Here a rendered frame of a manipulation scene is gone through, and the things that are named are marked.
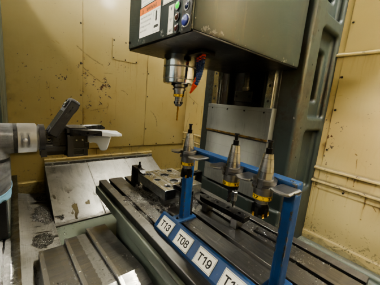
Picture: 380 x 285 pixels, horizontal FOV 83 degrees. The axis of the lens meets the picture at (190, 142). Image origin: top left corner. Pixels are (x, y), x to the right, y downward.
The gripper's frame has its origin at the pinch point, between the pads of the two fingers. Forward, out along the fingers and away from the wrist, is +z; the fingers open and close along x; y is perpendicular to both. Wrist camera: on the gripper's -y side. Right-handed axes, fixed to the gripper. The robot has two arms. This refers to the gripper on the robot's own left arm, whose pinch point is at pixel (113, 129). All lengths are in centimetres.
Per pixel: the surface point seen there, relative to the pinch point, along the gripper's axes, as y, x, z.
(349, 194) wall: 32, 41, 117
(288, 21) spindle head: -47, 18, 65
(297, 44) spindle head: -41, 18, 75
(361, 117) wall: -11, 39, 117
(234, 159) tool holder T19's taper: 4.6, 30.5, 24.5
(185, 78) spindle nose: -20.5, -7.4, 33.4
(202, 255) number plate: 35.9, 27.6, 18.3
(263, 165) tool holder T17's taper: 3.7, 40.3, 24.0
